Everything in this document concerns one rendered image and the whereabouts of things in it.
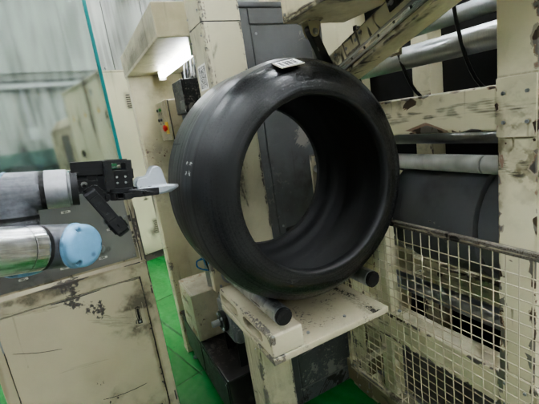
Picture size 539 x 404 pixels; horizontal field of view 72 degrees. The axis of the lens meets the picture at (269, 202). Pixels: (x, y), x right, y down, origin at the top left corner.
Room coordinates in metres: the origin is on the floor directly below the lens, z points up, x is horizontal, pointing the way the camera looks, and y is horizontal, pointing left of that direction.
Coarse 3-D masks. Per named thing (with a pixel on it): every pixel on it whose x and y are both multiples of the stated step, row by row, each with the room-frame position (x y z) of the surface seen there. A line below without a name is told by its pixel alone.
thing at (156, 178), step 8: (152, 168) 0.79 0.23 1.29; (160, 168) 0.80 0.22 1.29; (152, 176) 0.79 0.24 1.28; (160, 176) 0.80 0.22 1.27; (136, 184) 0.77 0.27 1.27; (144, 184) 0.78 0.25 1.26; (152, 184) 0.79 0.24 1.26; (160, 184) 0.80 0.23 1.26; (176, 184) 0.82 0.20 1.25; (160, 192) 0.79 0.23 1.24
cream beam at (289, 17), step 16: (288, 0) 1.21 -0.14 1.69; (304, 0) 1.14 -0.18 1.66; (320, 0) 1.08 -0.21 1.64; (336, 0) 1.08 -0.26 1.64; (352, 0) 1.10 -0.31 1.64; (368, 0) 1.13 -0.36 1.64; (384, 0) 1.15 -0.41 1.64; (288, 16) 1.22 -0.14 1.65; (304, 16) 1.20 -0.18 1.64; (320, 16) 1.23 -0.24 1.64; (336, 16) 1.26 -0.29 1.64; (352, 16) 1.29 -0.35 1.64
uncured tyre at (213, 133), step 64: (320, 64) 0.90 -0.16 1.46; (192, 128) 0.84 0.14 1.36; (256, 128) 0.78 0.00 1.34; (320, 128) 1.20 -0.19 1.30; (384, 128) 0.94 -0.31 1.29; (192, 192) 0.76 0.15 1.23; (320, 192) 1.19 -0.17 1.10; (384, 192) 0.94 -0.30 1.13; (256, 256) 0.77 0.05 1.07; (320, 256) 1.07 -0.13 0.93
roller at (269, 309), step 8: (240, 288) 0.98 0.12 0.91; (248, 296) 0.93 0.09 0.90; (256, 296) 0.89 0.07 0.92; (256, 304) 0.88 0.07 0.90; (264, 304) 0.85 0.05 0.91; (272, 304) 0.83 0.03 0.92; (280, 304) 0.82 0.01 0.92; (264, 312) 0.85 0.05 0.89; (272, 312) 0.81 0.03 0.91; (280, 312) 0.79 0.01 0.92; (288, 312) 0.80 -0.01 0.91; (280, 320) 0.79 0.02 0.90; (288, 320) 0.80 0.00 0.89
